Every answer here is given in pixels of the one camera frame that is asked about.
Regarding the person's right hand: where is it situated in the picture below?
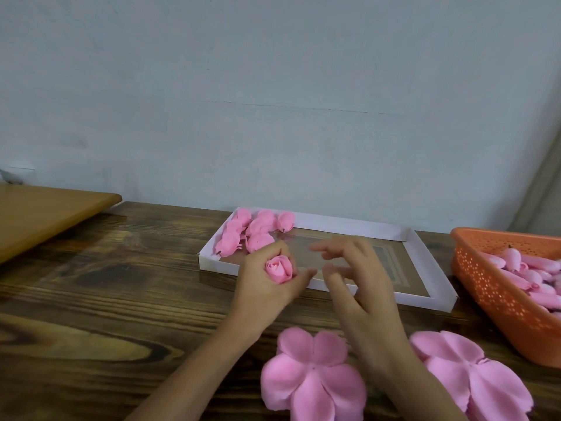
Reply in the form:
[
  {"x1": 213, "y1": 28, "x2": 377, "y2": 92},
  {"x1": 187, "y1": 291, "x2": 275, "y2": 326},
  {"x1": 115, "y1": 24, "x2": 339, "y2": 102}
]
[{"x1": 309, "y1": 235, "x2": 412, "y2": 378}]

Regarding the person's left hand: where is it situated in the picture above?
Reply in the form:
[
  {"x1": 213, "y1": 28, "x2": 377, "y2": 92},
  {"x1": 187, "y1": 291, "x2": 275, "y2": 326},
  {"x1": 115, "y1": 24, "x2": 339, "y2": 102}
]
[{"x1": 230, "y1": 239, "x2": 317, "y2": 330}]

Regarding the single pink foam rose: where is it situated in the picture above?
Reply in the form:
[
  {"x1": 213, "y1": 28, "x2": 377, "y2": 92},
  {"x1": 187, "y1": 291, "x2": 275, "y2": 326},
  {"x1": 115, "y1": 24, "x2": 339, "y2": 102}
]
[{"x1": 265, "y1": 254, "x2": 294, "y2": 285}]

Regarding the person's right forearm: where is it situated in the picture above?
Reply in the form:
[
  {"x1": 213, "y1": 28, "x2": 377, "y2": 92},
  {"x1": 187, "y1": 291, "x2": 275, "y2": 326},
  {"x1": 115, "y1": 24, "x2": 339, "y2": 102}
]
[{"x1": 361, "y1": 344, "x2": 470, "y2": 421}]

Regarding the person's left forearm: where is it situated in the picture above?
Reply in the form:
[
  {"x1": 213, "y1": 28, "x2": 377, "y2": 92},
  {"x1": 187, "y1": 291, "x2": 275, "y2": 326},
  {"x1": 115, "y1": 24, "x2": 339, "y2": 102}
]
[{"x1": 124, "y1": 309, "x2": 264, "y2": 421}]

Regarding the pile of pink rose heads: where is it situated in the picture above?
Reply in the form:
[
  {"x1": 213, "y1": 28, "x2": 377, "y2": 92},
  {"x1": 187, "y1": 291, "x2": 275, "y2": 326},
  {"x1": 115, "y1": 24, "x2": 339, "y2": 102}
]
[{"x1": 213, "y1": 208, "x2": 296, "y2": 258}]

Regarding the shallow white cardboard box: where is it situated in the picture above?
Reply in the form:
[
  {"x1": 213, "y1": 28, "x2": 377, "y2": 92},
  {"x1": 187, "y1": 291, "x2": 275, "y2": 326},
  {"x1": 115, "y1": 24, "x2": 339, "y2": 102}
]
[{"x1": 198, "y1": 207, "x2": 458, "y2": 313}]

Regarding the flat pink petal stack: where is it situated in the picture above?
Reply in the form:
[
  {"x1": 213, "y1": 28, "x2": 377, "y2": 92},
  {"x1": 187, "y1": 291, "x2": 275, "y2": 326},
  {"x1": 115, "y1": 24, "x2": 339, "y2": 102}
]
[
  {"x1": 409, "y1": 330, "x2": 535, "y2": 421},
  {"x1": 260, "y1": 327, "x2": 368, "y2": 421}
]

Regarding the orange perforated plastic basket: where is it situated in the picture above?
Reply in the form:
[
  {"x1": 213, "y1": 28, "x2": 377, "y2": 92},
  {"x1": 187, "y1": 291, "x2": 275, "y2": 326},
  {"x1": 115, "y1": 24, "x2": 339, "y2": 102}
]
[{"x1": 450, "y1": 226, "x2": 561, "y2": 369}]

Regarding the heap of pink petal buds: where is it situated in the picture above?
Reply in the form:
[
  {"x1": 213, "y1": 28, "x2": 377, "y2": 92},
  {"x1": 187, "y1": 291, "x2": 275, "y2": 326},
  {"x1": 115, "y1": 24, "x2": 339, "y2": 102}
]
[{"x1": 480, "y1": 247, "x2": 561, "y2": 321}]

